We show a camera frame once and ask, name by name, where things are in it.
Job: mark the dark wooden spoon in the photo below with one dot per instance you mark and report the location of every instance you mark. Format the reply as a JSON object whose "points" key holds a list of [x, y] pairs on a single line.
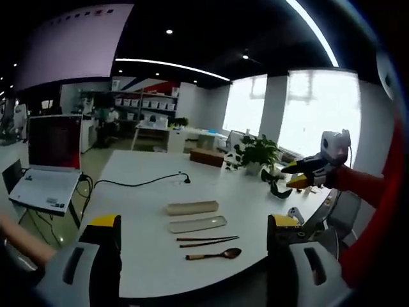
{"points": [[217, 254]]}

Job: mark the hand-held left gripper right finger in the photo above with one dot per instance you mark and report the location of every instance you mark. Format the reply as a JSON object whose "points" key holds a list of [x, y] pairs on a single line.
{"points": [[297, 259]]}

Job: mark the brown box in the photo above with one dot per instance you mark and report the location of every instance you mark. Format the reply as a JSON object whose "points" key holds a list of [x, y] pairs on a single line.
{"points": [[207, 157]]}

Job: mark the beige cutlery case lid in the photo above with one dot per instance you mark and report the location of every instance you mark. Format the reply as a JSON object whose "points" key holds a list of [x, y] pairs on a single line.
{"points": [[197, 224]]}

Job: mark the black office chair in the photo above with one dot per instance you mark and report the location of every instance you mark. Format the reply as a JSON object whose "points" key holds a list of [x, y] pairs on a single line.
{"points": [[14, 174]]}

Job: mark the storage shelf with white bins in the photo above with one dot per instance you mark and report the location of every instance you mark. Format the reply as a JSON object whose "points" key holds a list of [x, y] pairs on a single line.
{"points": [[143, 104]]}

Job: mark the green potted plant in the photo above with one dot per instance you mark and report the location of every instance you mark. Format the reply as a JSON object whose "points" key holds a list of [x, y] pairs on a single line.
{"points": [[259, 152]]}

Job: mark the dark wooden chopstick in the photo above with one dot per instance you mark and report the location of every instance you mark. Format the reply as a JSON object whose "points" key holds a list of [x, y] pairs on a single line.
{"points": [[207, 238], [204, 243]]}

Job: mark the black and white cow figurine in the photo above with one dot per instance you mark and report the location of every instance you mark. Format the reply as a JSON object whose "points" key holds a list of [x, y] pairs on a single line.
{"points": [[232, 159]]}

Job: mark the black curved headset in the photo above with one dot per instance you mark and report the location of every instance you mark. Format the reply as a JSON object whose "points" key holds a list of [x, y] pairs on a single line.
{"points": [[276, 187]]}

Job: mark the beige cutlery case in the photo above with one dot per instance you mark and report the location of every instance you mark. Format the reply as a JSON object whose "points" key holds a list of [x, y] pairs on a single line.
{"points": [[192, 207]]}

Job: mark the white laptop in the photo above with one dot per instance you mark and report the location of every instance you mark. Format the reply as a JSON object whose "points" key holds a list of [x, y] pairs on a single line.
{"points": [[51, 172]]}

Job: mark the white game controller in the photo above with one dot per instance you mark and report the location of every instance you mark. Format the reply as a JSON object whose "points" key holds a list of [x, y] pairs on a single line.
{"points": [[295, 213]]}

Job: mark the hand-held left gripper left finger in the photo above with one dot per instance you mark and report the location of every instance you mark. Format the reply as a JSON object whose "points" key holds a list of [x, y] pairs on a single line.
{"points": [[96, 256]]}

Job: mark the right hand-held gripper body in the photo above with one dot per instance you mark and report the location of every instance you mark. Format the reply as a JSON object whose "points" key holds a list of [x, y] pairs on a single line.
{"points": [[332, 150]]}

